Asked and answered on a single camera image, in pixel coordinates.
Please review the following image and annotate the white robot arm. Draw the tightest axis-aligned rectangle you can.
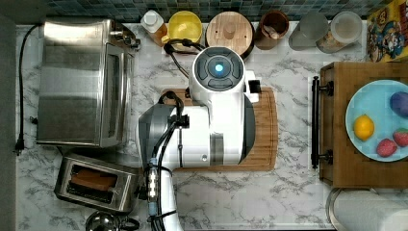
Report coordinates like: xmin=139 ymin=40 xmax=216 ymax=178
xmin=137 ymin=46 xmax=256 ymax=231

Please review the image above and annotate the stainless steel slot toaster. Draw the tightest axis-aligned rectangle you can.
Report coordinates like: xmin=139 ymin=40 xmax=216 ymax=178
xmin=54 ymin=153 xmax=142 ymax=214

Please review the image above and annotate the stainless steel toaster oven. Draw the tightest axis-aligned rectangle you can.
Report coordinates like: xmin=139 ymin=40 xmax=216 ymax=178
xmin=37 ymin=18 xmax=140 ymax=148

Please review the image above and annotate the wooden cutting board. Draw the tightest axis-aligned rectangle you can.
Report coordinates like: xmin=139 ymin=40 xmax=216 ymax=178
xmin=177 ymin=87 xmax=278 ymax=171

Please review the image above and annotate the round wooden lid container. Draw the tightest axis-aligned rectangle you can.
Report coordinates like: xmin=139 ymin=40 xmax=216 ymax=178
xmin=205 ymin=12 xmax=254 ymax=59

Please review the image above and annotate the yellow cup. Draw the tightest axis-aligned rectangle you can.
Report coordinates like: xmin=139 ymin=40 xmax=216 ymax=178
xmin=161 ymin=11 xmax=202 ymax=43

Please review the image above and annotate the juice bottle white cap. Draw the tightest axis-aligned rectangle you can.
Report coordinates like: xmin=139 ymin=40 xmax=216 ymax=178
xmin=140 ymin=10 xmax=167 ymax=46

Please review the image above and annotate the brown wooden cup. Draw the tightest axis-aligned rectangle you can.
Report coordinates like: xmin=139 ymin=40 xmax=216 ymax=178
xmin=254 ymin=11 xmax=289 ymax=50

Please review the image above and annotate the slice of toast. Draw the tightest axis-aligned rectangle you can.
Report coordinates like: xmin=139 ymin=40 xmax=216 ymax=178
xmin=71 ymin=169 xmax=116 ymax=192

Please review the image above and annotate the frosted grey pitcher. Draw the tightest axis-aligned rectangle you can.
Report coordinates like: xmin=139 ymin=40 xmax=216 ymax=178
xmin=289 ymin=12 xmax=329 ymax=51

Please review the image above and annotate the shiny metal kettle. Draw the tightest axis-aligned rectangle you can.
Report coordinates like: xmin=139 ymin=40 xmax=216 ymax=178
xmin=86 ymin=211 xmax=140 ymax=231

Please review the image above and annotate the yellow lemon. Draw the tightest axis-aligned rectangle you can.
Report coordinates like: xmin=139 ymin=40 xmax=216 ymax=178
xmin=353 ymin=115 xmax=375 ymax=141

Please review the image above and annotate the clear jar with cereal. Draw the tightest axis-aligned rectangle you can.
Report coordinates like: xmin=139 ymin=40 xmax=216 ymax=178
xmin=317 ymin=12 xmax=363 ymax=54

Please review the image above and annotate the light blue plate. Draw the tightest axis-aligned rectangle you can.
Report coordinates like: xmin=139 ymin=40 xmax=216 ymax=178
xmin=345 ymin=80 xmax=408 ymax=163

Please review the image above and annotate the red strawberry lower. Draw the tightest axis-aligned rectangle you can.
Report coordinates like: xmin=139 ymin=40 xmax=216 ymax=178
xmin=376 ymin=139 xmax=397 ymax=157

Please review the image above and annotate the red strawberry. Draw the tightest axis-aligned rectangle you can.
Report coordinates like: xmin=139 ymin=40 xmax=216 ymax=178
xmin=376 ymin=139 xmax=397 ymax=157
xmin=393 ymin=128 xmax=408 ymax=147

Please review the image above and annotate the purple plum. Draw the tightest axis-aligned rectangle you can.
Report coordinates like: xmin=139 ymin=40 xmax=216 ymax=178
xmin=390 ymin=91 xmax=408 ymax=117

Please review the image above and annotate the red strawberry right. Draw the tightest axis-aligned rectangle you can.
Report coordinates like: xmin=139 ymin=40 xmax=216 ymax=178
xmin=393 ymin=128 xmax=408 ymax=147

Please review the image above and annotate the yellow cereal box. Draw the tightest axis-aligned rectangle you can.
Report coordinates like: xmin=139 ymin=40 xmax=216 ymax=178
xmin=367 ymin=0 xmax=408 ymax=63

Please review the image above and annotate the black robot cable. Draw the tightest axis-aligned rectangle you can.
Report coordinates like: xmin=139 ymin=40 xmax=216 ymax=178
xmin=149 ymin=38 xmax=207 ymax=231

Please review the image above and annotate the wooden tray black handle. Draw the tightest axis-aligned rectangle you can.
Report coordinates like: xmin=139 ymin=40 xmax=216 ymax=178
xmin=311 ymin=62 xmax=407 ymax=189

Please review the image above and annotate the black power cord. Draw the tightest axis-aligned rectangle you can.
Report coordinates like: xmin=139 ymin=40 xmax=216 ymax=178
xmin=13 ymin=24 xmax=42 ymax=157

